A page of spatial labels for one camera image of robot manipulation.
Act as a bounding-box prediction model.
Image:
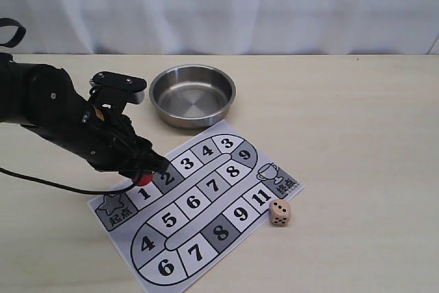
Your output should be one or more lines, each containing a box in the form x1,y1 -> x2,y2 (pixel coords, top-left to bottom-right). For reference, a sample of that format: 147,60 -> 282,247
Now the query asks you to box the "paper game board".
88,121 -> 302,292

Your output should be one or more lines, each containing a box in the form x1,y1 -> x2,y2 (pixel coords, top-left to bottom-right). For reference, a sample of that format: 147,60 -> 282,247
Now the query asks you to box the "stainless steel round bowl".
149,64 -> 237,129

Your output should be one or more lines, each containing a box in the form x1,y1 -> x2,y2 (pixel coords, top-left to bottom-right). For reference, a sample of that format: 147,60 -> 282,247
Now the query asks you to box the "black cable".
0,17 -> 138,194

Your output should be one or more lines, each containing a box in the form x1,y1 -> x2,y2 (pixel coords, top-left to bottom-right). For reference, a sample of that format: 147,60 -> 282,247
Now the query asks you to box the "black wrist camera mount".
88,71 -> 147,114

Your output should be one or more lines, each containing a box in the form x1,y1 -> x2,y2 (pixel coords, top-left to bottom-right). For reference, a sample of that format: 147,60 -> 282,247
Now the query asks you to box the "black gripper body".
73,104 -> 142,172

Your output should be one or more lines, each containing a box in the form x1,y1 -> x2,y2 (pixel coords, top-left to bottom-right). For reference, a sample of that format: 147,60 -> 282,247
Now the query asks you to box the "white curtain backdrop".
1,0 -> 438,54

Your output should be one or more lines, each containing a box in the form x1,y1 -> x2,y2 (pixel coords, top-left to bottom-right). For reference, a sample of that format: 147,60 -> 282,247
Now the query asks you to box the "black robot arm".
1,53 -> 169,179

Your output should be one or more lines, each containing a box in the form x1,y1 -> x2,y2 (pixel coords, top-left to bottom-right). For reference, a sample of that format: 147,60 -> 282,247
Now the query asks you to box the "wooden die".
269,199 -> 292,226

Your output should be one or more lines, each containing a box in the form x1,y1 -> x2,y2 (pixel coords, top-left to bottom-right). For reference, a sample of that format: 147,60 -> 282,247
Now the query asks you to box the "red cylinder game piece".
132,173 -> 154,187

